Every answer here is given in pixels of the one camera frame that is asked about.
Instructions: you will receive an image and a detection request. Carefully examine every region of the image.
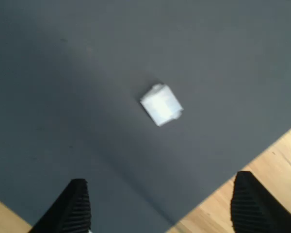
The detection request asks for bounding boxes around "white plastic terminal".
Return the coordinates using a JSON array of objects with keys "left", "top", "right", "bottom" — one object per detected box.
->
[{"left": 139, "top": 83, "right": 184, "bottom": 127}]

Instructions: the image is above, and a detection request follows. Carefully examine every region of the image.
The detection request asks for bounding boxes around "dark grey mat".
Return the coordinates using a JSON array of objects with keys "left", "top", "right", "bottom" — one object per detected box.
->
[{"left": 0, "top": 0, "right": 291, "bottom": 233}]

